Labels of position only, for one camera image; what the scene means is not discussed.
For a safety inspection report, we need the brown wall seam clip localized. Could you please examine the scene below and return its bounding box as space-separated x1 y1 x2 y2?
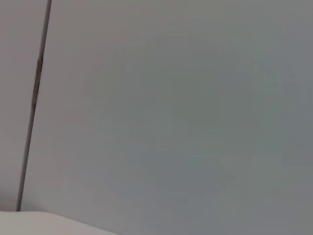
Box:
32 58 44 105

